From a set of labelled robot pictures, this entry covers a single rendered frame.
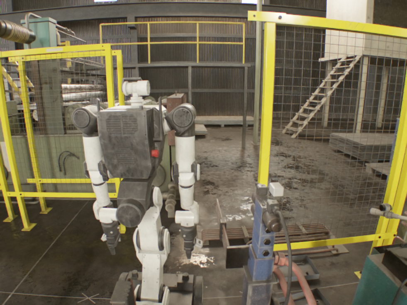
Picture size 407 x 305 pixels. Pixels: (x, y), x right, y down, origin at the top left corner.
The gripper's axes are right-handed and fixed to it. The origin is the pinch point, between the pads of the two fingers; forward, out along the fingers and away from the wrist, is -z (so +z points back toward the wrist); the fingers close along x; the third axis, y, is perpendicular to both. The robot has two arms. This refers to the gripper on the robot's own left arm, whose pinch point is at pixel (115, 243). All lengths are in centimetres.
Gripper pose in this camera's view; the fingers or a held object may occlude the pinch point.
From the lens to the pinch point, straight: 157.3
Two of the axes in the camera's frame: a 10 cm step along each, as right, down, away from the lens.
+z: -0.1, -9.0, -4.4
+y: -10.0, -0.1, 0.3
